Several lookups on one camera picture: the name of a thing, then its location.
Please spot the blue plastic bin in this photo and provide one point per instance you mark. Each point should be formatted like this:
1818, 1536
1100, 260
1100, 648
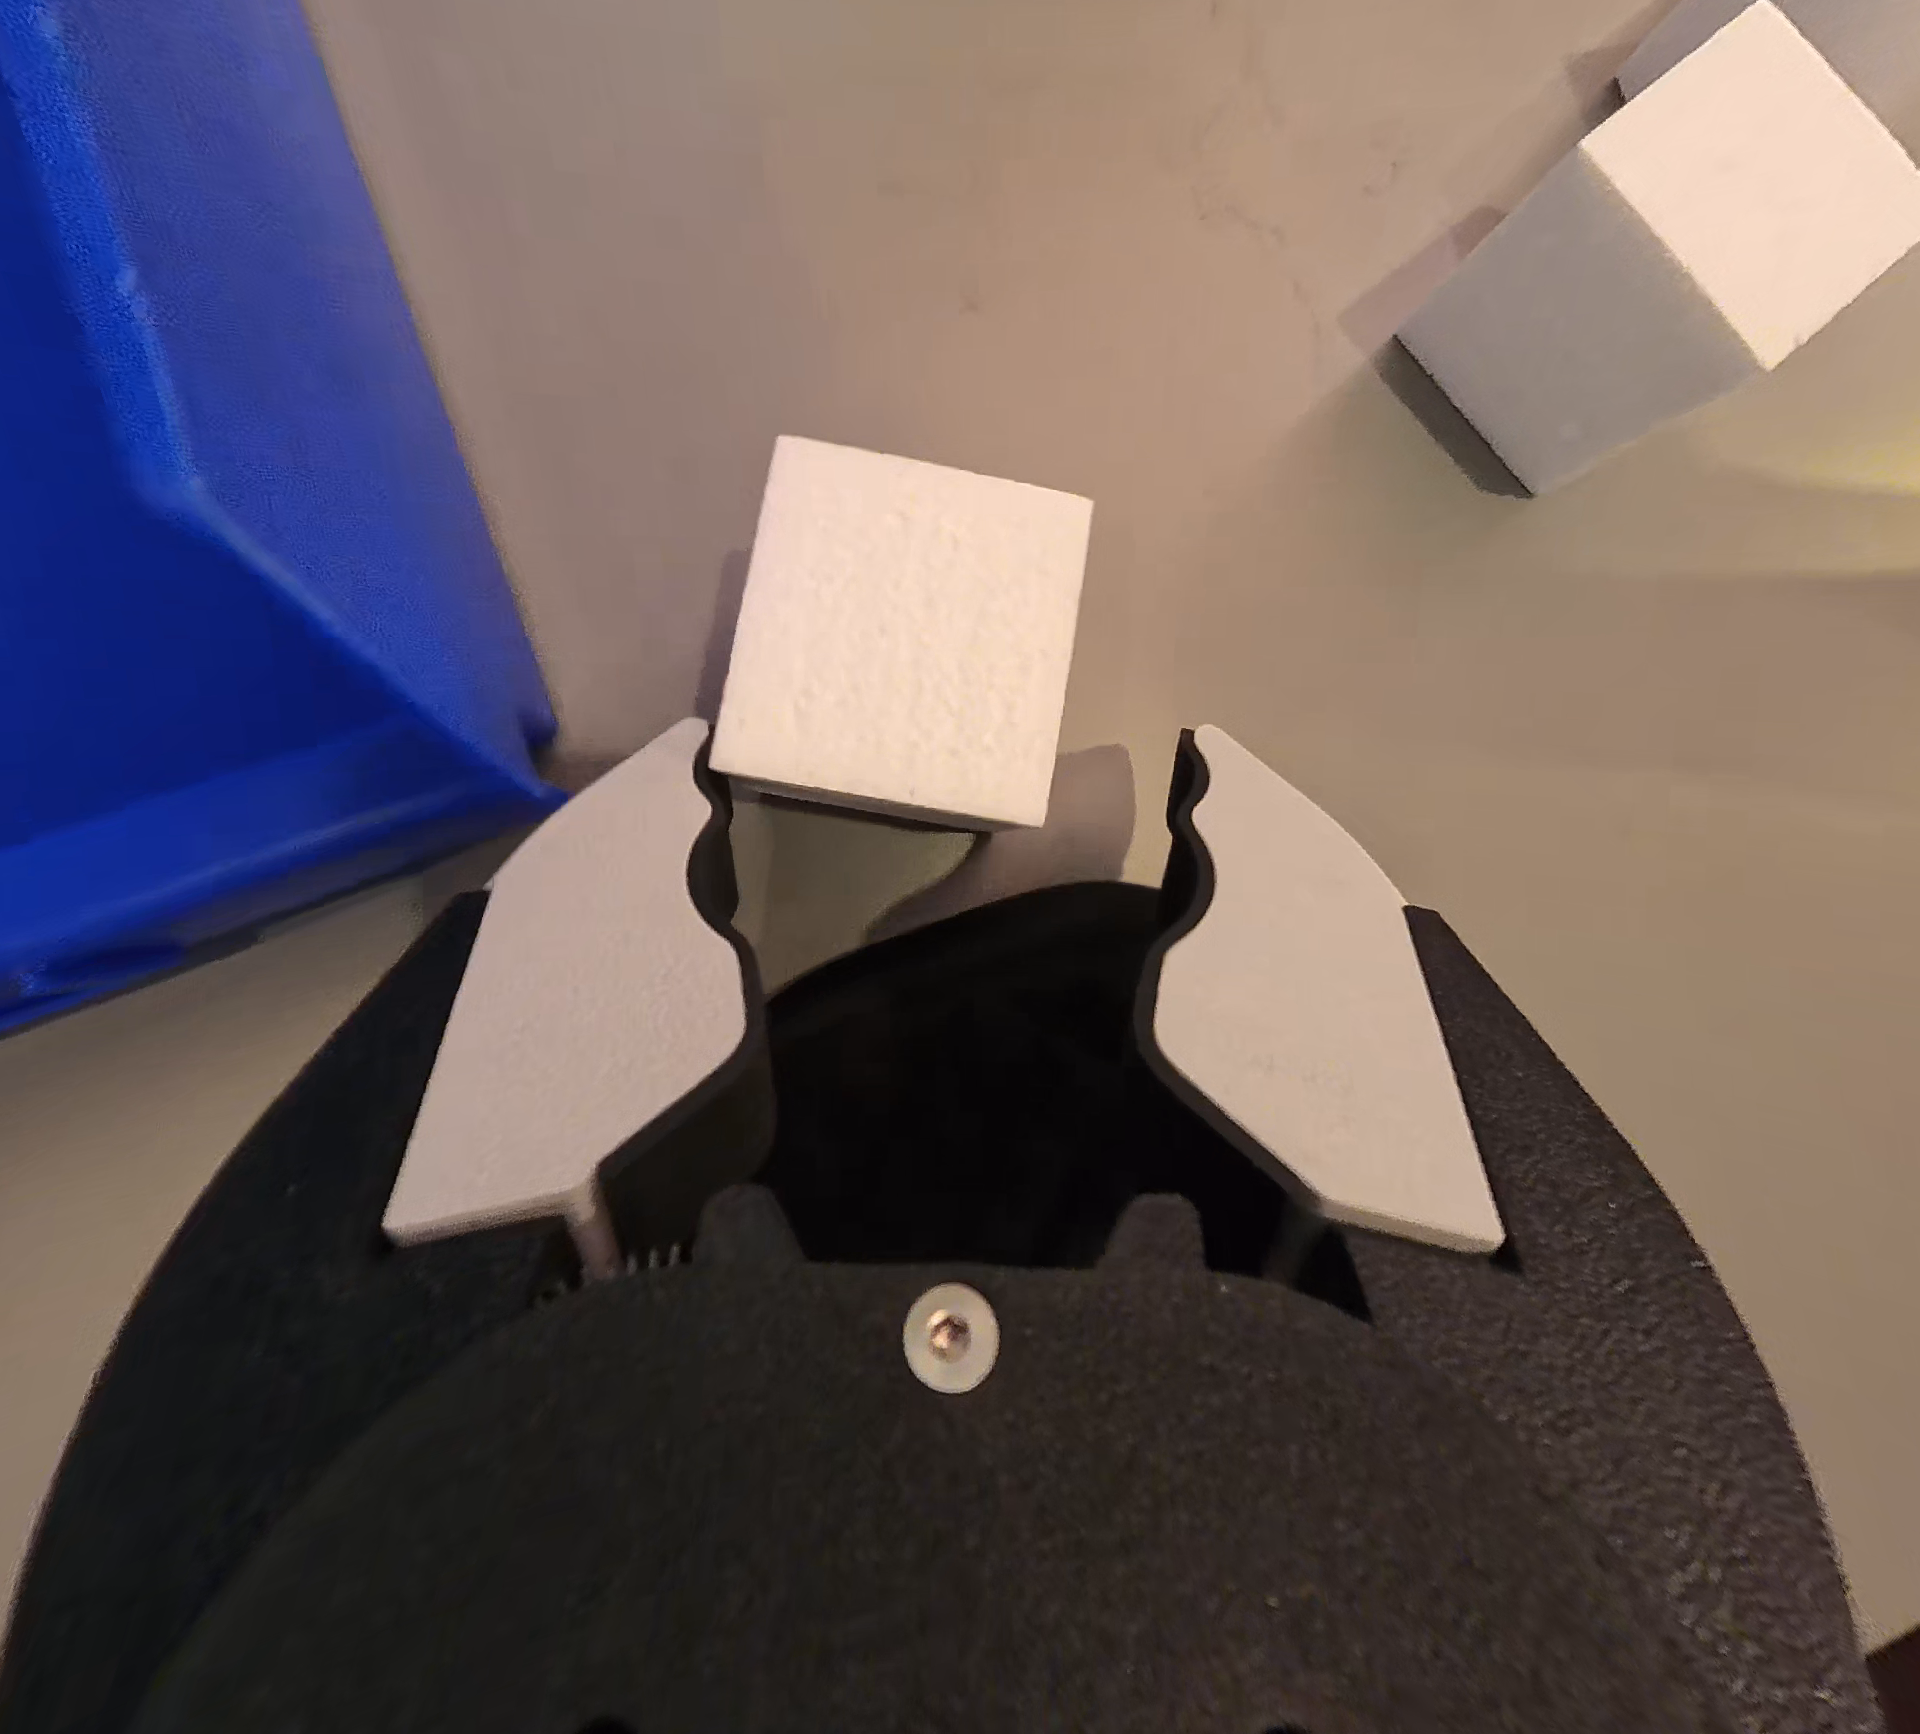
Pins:
195, 489

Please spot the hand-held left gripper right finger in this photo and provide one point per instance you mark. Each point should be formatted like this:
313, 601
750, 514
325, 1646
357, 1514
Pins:
1320, 1016

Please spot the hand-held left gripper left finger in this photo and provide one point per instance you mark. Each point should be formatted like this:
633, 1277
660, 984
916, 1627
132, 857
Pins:
586, 1016

